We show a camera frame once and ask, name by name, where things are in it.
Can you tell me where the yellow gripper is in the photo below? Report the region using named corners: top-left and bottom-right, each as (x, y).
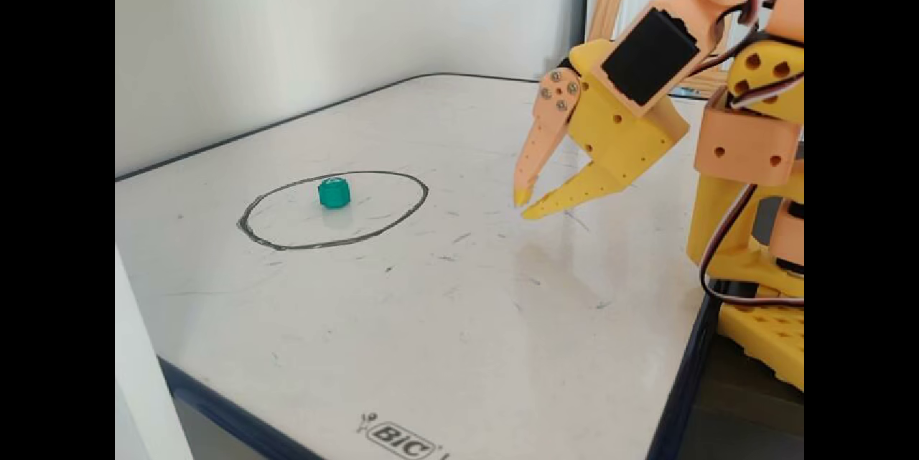
top-left (513, 39), bottom-right (691, 221)

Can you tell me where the small green cube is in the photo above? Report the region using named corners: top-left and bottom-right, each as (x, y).
top-left (317, 177), bottom-right (353, 210)

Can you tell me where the white dry-erase board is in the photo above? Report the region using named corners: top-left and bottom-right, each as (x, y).
top-left (115, 72), bottom-right (727, 460)

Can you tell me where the white upright panel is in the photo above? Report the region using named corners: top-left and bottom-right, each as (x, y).
top-left (115, 243), bottom-right (195, 460)

